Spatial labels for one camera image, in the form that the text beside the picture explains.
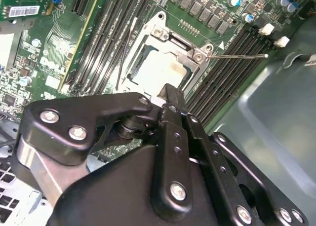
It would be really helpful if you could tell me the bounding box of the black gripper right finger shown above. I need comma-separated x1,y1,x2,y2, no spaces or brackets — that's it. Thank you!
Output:
184,113,310,226

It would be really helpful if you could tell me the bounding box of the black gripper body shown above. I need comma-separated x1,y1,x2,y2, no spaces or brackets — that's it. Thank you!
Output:
49,146,234,226

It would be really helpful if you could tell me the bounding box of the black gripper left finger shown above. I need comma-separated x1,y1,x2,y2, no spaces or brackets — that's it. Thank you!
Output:
13,84,193,221

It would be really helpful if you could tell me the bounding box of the silver CPU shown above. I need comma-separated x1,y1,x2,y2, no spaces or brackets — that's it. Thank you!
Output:
127,48,200,98

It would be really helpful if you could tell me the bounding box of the metal socket cover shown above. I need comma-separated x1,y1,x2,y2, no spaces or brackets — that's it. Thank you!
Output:
123,26,213,106

